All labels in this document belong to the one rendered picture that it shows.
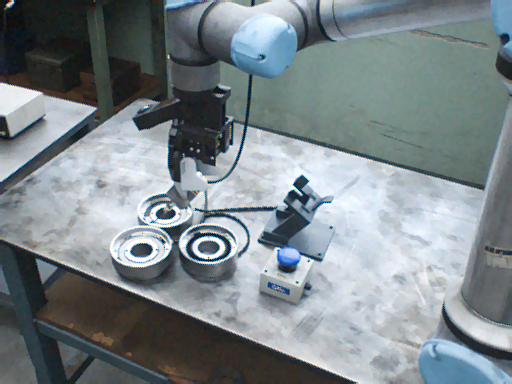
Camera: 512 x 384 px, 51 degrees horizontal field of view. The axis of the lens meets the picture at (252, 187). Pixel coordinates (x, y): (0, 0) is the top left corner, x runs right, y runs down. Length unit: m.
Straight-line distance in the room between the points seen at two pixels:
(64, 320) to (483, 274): 0.91
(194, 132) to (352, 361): 0.42
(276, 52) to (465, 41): 1.73
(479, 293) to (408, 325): 0.34
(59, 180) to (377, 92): 1.63
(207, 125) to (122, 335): 0.56
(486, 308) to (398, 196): 0.62
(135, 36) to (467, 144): 1.71
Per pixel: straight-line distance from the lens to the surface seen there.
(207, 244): 0.99
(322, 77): 2.54
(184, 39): 0.75
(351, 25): 0.73
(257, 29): 0.67
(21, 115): 1.63
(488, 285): 0.60
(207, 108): 0.81
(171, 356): 1.16
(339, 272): 0.99
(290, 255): 0.89
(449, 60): 2.39
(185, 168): 0.87
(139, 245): 0.99
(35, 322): 1.30
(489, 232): 0.57
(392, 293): 0.98
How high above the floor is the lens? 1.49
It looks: 36 degrees down
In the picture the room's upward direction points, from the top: 4 degrees clockwise
